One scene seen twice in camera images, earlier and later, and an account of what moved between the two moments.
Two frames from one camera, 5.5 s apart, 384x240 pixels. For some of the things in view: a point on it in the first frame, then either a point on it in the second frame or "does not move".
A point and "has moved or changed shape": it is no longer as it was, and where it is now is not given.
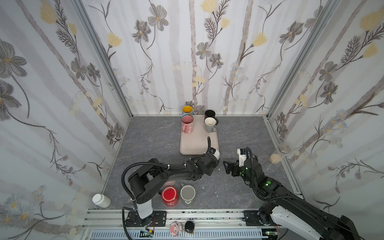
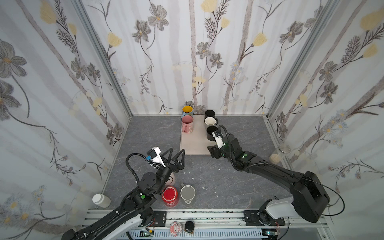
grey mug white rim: [187, 193] does not move
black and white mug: [215, 153] has moved or changed shape
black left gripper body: [209, 171] to [162, 174]
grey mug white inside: [210, 124] does not move
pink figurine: [175, 228] does not move
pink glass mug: [187, 123] does not move
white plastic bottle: [101, 200] does not move
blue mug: [187, 110] does not move
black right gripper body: [234, 168] to [214, 150]
